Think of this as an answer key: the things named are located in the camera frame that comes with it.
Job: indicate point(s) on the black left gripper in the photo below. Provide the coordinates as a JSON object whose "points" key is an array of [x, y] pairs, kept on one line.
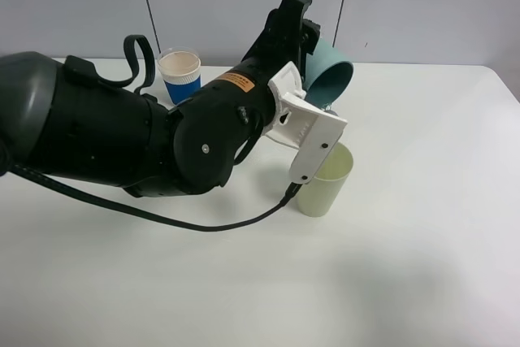
{"points": [[286, 37]]}

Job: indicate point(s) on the teal plastic cup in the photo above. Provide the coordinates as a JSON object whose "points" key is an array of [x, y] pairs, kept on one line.
{"points": [[327, 75]]}

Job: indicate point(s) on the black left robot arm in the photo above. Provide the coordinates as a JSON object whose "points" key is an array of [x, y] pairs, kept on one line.
{"points": [[63, 120]]}

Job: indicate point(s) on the blue sleeved paper cup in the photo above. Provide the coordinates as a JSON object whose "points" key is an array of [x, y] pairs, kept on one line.
{"points": [[180, 68]]}

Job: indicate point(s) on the pale yellow plastic cup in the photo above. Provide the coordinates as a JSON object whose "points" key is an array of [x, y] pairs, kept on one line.
{"points": [[316, 198]]}

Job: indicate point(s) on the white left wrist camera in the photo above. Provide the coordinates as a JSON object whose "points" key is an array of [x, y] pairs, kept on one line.
{"points": [[299, 125]]}

